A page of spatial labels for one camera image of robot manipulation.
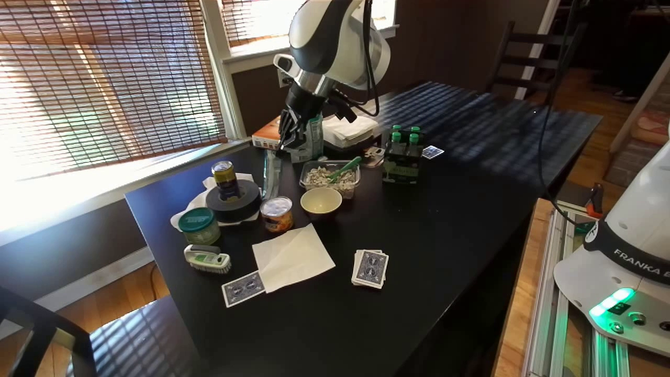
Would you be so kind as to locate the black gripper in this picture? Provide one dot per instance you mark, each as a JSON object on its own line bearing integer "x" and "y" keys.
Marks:
{"x": 301, "y": 118}

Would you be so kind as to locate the cream ceramic bowl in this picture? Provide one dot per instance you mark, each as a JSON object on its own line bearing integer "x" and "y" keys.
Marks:
{"x": 322, "y": 201}

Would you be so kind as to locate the orange can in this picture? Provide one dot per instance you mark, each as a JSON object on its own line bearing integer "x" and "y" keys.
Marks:
{"x": 277, "y": 211}

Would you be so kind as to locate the clear plastic bean container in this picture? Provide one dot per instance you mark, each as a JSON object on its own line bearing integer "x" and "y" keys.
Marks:
{"x": 316, "y": 178}

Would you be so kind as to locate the green plastic spoon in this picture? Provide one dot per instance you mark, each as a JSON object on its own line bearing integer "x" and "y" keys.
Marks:
{"x": 346, "y": 170}

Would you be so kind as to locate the black tray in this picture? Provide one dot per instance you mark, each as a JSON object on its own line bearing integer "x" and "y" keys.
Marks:
{"x": 356, "y": 148}

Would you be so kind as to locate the small gold-lidded jar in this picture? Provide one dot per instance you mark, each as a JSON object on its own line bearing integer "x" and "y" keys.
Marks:
{"x": 224, "y": 177}

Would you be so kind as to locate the black tape roll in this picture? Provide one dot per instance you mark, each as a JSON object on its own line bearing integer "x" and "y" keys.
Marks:
{"x": 233, "y": 201}

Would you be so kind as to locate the small white pieces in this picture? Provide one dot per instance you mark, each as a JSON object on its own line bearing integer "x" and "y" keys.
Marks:
{"x": 375, "y": 156}

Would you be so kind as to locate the green-capped bottle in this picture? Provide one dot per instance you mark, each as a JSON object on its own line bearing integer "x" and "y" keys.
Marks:
{"x": 397, "y": 131}
{"x": 413, "y": 134}

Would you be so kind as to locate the white paper napkin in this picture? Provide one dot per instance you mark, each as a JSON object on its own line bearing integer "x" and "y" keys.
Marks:
{"x": 294, "y": 255}

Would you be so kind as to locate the teal lidded container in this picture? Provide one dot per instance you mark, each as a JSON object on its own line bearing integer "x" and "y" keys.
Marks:
{"x": 199, "y": 224}

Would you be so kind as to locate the small bamboo window blind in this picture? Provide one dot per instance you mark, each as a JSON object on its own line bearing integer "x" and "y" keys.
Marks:
{"x": 258, "y": 17}

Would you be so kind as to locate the small white green device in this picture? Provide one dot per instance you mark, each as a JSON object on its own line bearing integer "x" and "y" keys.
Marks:
{"x": 208, "y": 258}

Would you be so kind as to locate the small white blue sachet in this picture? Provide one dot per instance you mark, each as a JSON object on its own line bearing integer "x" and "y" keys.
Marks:
{"x": 431, "y": 151}

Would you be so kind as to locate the blue playing card deck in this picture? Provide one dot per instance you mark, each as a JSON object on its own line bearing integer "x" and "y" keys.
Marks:
{"x": 371, "y": 269}

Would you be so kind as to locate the large bamboo window blind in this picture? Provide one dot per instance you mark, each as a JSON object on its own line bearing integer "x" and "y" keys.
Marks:
{"x": 105, "y": 76}

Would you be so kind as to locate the dark ladder-back chair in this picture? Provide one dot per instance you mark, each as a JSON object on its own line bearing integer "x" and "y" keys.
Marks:
{"x": 534, "y": 62}

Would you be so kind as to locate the black wooden chair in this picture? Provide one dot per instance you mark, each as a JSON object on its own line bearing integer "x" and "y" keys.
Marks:
{"x": 42, "y": 327}

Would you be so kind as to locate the aluminium rail frame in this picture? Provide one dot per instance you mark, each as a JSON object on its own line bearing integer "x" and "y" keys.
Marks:
{"x": 552, "y": 315}

